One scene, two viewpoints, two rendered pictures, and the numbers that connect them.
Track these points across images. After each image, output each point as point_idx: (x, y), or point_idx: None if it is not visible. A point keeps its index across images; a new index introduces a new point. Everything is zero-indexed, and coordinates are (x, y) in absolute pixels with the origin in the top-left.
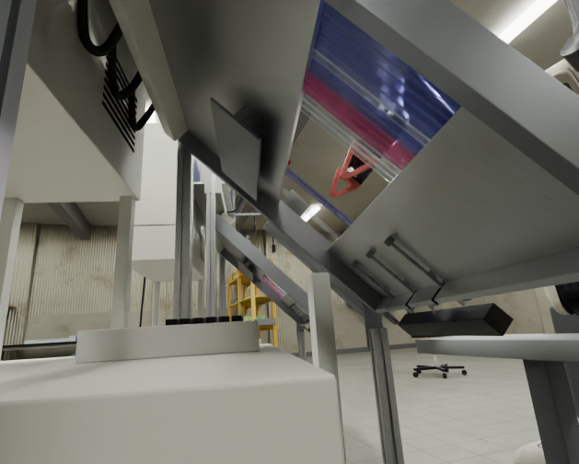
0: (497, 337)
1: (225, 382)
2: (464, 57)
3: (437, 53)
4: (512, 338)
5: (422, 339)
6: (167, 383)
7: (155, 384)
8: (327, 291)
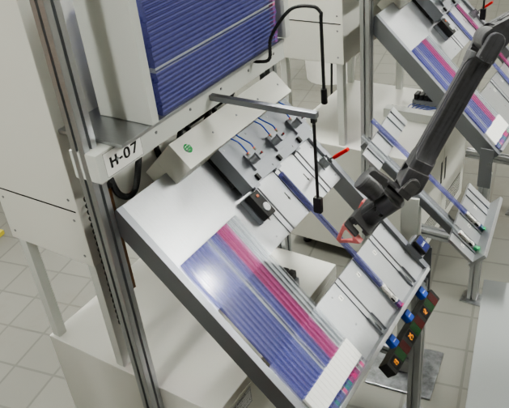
0: (508, 330)
1: (197, 404)
2: (248, 370)
3: (240, 366)
4: (492, 346)
5: (486, 284)
6: (189, 397)
7: (188, 395)
8: (413, 214)
